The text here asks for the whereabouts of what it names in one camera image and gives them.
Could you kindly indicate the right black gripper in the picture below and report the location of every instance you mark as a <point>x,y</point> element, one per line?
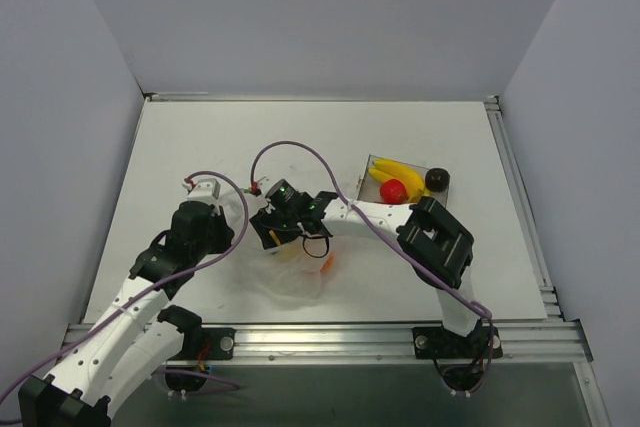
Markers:
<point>267,229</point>

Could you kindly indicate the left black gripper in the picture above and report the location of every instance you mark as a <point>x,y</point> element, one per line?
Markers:
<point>220,229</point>

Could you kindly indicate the translucent plastic bag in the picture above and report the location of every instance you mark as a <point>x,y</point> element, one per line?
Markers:
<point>290,284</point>

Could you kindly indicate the yellow banana bunch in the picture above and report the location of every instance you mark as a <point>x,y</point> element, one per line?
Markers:
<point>383,170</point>

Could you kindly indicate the dark brown mangosteen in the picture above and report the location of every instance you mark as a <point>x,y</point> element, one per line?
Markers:
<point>437,179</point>

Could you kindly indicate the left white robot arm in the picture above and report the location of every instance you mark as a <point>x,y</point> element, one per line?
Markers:
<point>140,330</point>

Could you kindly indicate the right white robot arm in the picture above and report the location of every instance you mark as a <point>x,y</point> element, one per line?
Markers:
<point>425,234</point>

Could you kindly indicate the orange fruit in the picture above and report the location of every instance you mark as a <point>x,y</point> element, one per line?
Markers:
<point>328,264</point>

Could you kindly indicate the yellow lemon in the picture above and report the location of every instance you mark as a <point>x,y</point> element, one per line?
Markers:
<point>285,253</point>

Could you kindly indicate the clear plastic box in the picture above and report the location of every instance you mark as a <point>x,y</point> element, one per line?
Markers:
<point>368,188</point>

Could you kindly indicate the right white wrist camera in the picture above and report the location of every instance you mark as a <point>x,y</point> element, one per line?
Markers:
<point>259,187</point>

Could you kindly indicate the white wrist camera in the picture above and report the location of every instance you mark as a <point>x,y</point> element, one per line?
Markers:
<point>259,187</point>
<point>205,190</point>

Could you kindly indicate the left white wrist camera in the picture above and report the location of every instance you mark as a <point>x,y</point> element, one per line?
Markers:
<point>205,190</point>

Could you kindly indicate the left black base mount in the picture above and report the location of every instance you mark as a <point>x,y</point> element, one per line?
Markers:
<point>207,343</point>

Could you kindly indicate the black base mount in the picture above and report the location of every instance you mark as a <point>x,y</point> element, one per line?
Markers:
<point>436,343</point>
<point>207,343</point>

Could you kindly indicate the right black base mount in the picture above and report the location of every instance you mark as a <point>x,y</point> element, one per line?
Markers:
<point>436,343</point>

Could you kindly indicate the aluminium right side rail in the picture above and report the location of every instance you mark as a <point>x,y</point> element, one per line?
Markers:
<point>523,209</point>

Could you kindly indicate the aluminium rail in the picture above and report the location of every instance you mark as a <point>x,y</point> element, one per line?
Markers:
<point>523,209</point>
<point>551,341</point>

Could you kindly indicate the aluminium front rail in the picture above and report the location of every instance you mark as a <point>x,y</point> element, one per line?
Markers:
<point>551,341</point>

